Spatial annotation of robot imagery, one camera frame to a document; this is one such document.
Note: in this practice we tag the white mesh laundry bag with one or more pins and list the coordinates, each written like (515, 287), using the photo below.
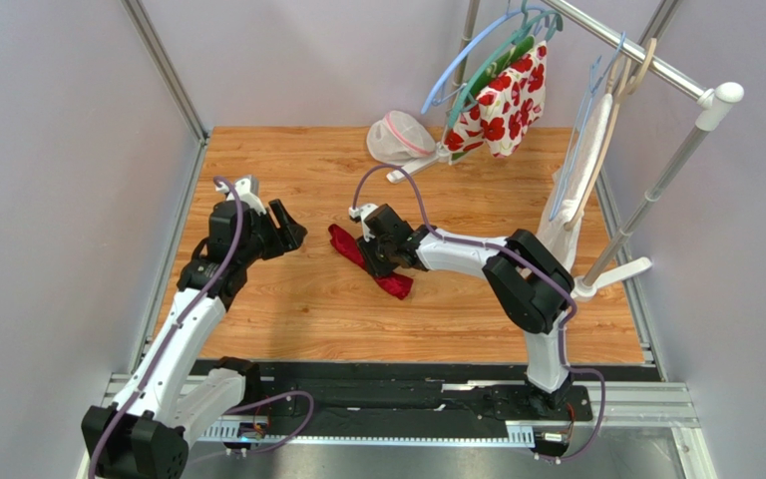
(398, 138)

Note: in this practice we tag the light blue hanger left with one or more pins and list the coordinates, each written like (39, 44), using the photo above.
(480, 43)

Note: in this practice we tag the light blue hanger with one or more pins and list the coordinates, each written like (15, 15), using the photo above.
(598, 73)
(480, 43)

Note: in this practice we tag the dark red cloth napkin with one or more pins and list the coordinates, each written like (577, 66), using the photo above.
(395, 284)

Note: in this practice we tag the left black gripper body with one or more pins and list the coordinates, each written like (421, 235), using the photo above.
(264, 242)

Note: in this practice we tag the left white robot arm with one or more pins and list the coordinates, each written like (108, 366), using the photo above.
(151, 425)

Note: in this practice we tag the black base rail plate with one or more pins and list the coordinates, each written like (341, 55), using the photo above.
(402, 400)

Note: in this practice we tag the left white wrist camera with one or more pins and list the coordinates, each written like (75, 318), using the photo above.
(246, 189)

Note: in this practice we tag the wooden hanger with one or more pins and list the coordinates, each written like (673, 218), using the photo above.
(626, 86)

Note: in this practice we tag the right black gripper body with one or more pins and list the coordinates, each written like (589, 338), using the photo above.
(375, 249)

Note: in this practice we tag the white towel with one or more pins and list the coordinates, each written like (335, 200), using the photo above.
(559, 226)

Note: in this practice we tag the light blue hanger right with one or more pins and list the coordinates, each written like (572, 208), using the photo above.
(598, 73)

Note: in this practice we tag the white metal clothes rack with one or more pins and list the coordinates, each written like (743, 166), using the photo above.
(706, 241)

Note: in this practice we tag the teal hanger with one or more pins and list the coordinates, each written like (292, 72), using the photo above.
(495, 68)

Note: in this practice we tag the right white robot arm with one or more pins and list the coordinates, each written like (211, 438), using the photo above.
(532, 287)

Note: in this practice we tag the red floral cloth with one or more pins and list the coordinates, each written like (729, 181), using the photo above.
(504, 109)

